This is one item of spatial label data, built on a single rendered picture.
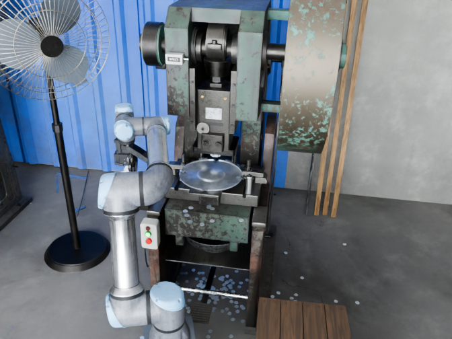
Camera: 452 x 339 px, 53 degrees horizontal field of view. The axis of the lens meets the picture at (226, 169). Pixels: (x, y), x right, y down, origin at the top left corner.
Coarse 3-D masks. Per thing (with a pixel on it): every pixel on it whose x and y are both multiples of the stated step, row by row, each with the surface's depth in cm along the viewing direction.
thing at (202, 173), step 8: (200, 160) 219; (208, 160) 220; (184, 168) 212; (192, 168) 212; (200, 168) 213; (208, 168) 212; (216, 168) 212; (224, 168) 213; (232, 168) 213; (184, 176) 205; (192, 176) 206; (200, 176) 205; (208, 176) 205; (216, 176) 205; (224, 176) 206; (232, 176) 207; (240, 176) 207; (192, 184) 199; (200, 184) 199; (208, 184) 200; (216, 184) 200; (224, 184) 200; (232, 184) 200
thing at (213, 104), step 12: (204, 84) 200; (216, 84) 196; (228, 84) 199; (204, 96) 195; (216, 96) 194; (228, 96) 193; (204, 108) 197; (216, 108) 196; (228, 108) 196; (204, 120) 200; (216, 120) 199; (228, 120) 198; (204, 132) 201; (216, 132) 202; (228, 132) 201; (204, 144) 201; (216, 144) 200; (228, 144) 204
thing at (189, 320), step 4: (188, 316) 176; (188, 320) 174; (192, 320) 174; (188, 324) 172; (192, 324) 172; (144, 328) 170; (148, 328) 170; (192, 328) 171; (144, 332) 168; (148, 332) 168; (192, 332) 169; (144, 336) 167; (148, 336) 167; (192, 336) 167
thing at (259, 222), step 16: (272, 112) 256; (272, 128) 237; (272, 144) 237; (272, 160) 257; (256, 208) 210; (256, 224) 200; (256, 240) 200; (272, 240) 288; (256, 256) 204; (272, 256) 274; (256, 272) 209; (256, 288) 213; (256, 304) 218; (256, 320) 230
